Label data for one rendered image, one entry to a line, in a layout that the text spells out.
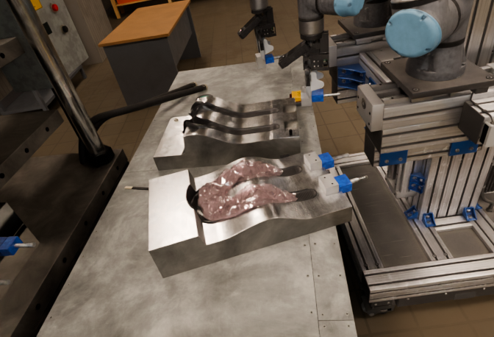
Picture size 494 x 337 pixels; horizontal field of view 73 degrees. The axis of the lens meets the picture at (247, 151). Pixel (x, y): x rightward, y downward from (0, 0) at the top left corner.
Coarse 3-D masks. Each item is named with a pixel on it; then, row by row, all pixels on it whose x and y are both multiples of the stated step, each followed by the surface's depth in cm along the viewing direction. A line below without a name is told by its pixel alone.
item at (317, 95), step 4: (304, 88) 116; (304, 92) 114; (312, 92) 116; (316, 92) 115; (320, 92) 115; (304, 96) 115; (312, 96) 114; (316, 96) 114; (320, 96) 114; (324, 96) 116; (304, 100) 115; (308, 100) 115; (312, 100) 115; (316, 100) 115; (320, 100) 115; (304, 104) 117; (308, 104) 116
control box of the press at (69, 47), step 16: (0, 0) 105; (32, 0) 116; (48, 0) 124; (0, 16) 108; (48, 16) 123; (64, 16) 132; (0, 32) 111; (16, 32) 111; (48, 32) 122; (64, 32) 131; (64, 48) 131; (80, 48) 141; (16, 64) 118; (32, 64) 118; (64, 64) 130; (80, 64) 140; (16, 80) 122; (32, 80) 122; (48, 80) 121; (64, 112) 143
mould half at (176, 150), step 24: (216, 120) 116; (240, 120) 120; (264, 120) 117; (288, 120) 114; (168, 144) 119; (192, 144) 110; (216, 144) 110; (240, 144) 109; (264, 144) 108; (288, 144) 108; (168, 168) 117
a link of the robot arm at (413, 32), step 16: (400, 0) 74; (416, 0) 72; (432, 0) 72; (448, 0) 77; (400, 16) 75; (416, 16) 72; (432, 16) 72; (448, 16) 75; (400, 32) 77; (416, 32) 74; (432, 32) 72; (448, 32) 78; (400, 48) 79; (416, 48) 76; (432, 48) 76
